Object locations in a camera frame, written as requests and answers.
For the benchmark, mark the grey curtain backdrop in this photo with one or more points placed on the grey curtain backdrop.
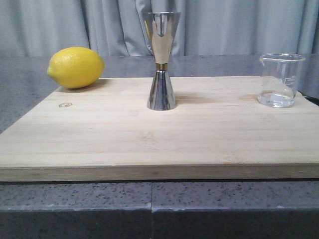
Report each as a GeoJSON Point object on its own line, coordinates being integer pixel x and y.
{"type": "Point", "coordinates": [116, 27]}

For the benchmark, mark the silver metal jigger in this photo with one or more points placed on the silver metal jigger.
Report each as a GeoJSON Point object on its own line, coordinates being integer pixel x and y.
{"type": "Point", "coordinates": [161, 28]}

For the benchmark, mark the light wooden cutting board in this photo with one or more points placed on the light wooden cutting board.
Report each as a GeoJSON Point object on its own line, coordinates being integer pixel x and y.
{"type": "Point", "coordinates": [217, 131]}

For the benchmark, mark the black cutting board handle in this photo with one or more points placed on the black cutting board handle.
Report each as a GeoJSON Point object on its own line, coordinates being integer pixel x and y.
{"type": "Point", "coordinates": [311, 99]}

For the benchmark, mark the clear glass measuring beaker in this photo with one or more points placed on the clear glass measuring beaker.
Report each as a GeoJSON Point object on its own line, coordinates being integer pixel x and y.
{"type": "Point", "coordinates": [279, 79]}

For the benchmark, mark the yellow lemon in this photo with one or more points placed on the yellow lemon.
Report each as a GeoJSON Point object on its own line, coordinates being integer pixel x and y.
{"type": "Point", "coordinates": [75, 67]}

